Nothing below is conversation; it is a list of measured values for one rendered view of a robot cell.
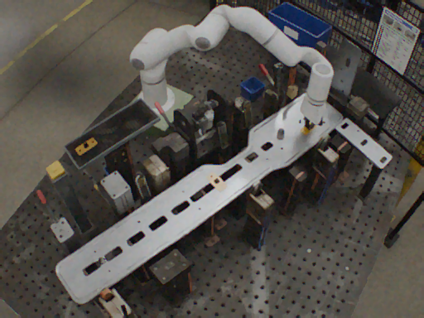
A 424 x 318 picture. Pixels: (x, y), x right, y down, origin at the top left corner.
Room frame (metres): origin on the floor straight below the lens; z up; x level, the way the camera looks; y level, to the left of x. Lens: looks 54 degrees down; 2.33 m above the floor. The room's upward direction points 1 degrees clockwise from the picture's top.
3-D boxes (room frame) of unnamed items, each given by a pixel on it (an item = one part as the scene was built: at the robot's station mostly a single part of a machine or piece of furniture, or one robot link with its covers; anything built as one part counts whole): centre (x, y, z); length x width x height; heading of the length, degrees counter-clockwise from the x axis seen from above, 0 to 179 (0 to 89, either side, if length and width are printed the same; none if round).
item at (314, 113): (1.12, -0.40, 1.14); 0.10 x 0.07 x 0.11; 41
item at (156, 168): (0.87, 0.21, 0.89); 0.13 x 0.11 x 0.38; 41
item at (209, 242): (0.80, 0.04, 0.84); 0.17 x 0.06 x 0.29; 41
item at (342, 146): (1.07, -0.55, 0.84); 0.11 x 0.10 x 0.28; 41
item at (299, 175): (0.91, -0.34, 0.84); 0.11 x 0.08 x 0.29; 41
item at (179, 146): (0.99, 0.13, 0.89); 0.13 x 0.11 x 0.38; 41
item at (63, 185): (0.79, 0.57, 0.92); 0.08 x 0.08 x 0.44; 41
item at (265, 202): (0.76, -0.18, 0.87); 0.12 x 0.09 x 0.35; 41
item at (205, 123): (1.08, 0.04, 0.94); 0.18 x 0.13 x 0.49; 131
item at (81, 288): (0.84, -0.01, 1.00); 1.38 x 0.22 x 0.02; 131
